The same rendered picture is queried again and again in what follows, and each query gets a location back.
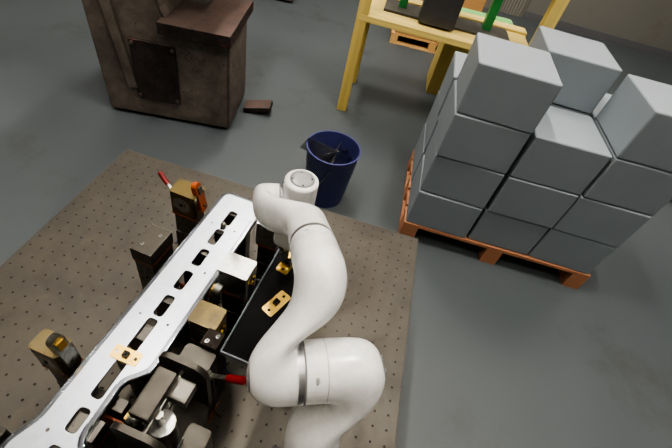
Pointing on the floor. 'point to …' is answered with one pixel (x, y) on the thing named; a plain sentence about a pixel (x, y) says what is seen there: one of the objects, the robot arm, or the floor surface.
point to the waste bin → (331, 164)
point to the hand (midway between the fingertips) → (288, 257)
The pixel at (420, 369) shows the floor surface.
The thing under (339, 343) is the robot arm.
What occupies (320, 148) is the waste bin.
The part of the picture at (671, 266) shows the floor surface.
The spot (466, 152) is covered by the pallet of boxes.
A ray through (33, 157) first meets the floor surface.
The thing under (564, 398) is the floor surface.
